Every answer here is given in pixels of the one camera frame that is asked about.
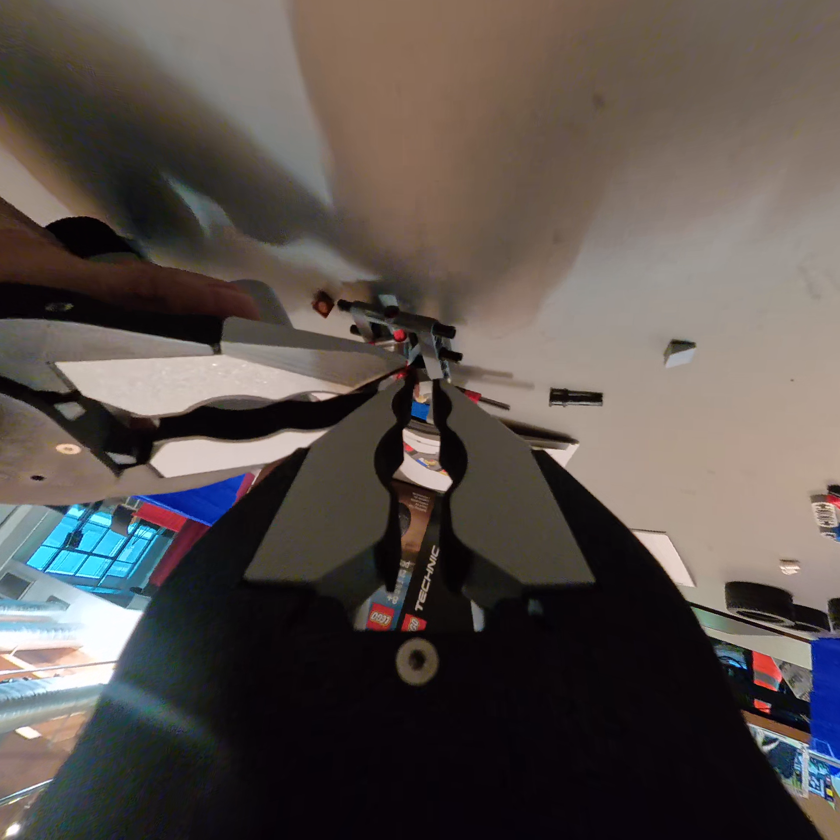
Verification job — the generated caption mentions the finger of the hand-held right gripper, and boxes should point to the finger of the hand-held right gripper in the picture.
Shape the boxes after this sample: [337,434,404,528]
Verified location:
[51,318,409,419]
[150,386,396,480]

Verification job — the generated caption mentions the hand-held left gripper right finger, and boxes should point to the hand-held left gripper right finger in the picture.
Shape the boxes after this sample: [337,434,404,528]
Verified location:
[435,379,595,606]

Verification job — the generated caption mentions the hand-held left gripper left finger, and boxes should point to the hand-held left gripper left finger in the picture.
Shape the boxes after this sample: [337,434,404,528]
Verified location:
[244,381,412,606]

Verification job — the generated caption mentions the lego technic assembly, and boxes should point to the lego technic assembly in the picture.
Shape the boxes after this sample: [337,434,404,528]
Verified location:
[336,294,466,383]

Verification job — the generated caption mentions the open lego instruction booklet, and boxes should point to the open lego instruction booklet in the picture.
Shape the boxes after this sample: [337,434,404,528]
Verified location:
[399,420,580,475]

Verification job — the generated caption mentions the brown lego set box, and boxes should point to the brown lego set box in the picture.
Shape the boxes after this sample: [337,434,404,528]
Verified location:
[354,474,475,634]

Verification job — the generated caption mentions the black white lego piece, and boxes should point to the black white lego piece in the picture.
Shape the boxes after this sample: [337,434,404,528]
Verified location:
[810,484,840,543]

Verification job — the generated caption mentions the person's right hand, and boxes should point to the person's right hand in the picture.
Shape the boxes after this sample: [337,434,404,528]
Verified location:
[0,197,261,324]

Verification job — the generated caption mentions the dark red panel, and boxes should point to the dark red panel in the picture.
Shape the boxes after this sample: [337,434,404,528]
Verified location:
[150,504,212,587]

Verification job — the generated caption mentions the white card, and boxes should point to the white card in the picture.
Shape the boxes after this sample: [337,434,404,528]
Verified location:
[632,529,697,589]

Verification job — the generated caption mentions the metal ventilation ducts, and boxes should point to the metal ventilation ducts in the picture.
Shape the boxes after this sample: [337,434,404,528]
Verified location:
[0,594,120,739]

